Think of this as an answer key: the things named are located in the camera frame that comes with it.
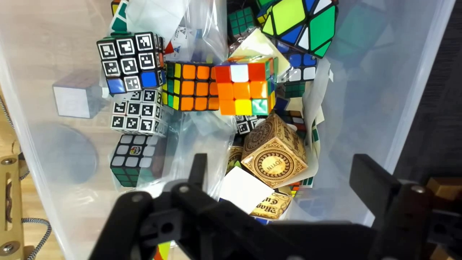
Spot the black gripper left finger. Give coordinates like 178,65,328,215
188,153,208,188

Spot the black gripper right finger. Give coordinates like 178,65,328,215
350,153,402,225

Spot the grey sticker black cube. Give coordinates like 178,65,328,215
110,134,166,188

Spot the wooden engraved puzzle cube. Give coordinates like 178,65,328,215
241,114,308,188

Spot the orange yellow rubiks cube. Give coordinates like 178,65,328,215
162,62,220,111

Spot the clear plastic storage box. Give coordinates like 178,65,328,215
0,0,459,260

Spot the black white marker-pattern cube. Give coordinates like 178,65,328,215
97,32,166,95

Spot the grey silver mirror cube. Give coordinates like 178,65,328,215
52,69,106,118

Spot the green skewb puzzle cube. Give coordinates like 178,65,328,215
262,0,338,58

